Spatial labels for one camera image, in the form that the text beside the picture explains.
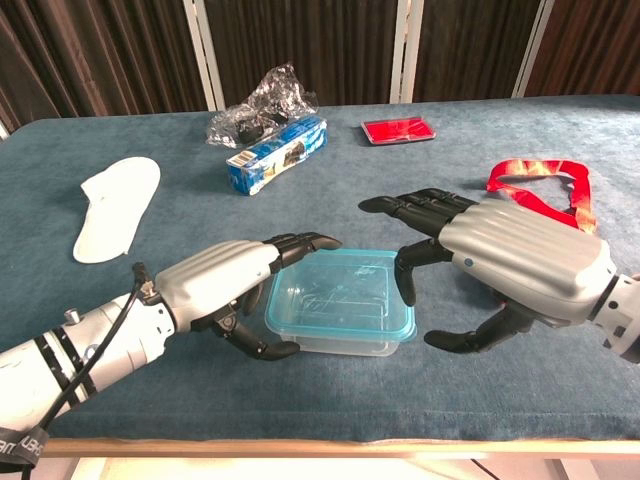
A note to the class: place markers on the translucent blue container lid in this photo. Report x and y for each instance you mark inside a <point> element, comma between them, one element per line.
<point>345,295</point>

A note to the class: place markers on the clear plastic container base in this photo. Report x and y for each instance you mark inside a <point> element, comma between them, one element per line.
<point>340,349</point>

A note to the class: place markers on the crumpled clear plastic bag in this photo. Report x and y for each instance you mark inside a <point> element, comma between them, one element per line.
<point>260,107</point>

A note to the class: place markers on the blue snack package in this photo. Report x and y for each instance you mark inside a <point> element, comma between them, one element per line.
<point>272,157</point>

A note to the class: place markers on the red flat case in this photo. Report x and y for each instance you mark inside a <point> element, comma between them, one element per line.
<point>397,131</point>

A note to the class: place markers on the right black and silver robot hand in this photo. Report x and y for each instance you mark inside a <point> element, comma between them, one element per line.
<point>525,255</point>

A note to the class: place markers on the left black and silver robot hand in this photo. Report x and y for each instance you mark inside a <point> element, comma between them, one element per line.
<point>210,280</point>

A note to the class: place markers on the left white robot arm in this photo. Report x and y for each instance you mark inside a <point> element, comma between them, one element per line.
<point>110,345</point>

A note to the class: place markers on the white disposable slipper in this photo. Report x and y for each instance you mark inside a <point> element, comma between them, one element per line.
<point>117,205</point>

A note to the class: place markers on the blue felt table cover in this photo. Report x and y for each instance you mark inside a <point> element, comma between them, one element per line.
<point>320,400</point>

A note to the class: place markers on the white partition post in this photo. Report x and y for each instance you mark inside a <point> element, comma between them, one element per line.
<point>205,55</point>
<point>3,131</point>
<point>407,50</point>
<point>530,50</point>

